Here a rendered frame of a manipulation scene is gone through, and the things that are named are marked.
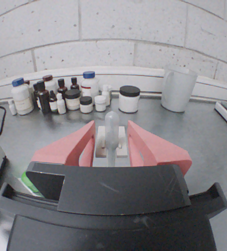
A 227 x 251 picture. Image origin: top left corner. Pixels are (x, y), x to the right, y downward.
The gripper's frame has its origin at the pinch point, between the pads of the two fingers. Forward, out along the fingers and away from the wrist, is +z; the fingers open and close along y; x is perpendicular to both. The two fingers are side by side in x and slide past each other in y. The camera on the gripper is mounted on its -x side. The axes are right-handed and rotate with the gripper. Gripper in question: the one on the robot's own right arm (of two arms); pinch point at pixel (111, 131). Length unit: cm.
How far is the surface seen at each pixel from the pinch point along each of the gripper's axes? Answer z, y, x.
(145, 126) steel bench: 20.0, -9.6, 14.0
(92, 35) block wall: 45.4, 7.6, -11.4
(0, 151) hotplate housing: 5.1, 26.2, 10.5
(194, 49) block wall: 46, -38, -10
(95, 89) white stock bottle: 32.3, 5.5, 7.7
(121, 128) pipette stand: 2.8, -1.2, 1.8
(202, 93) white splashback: 43, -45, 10
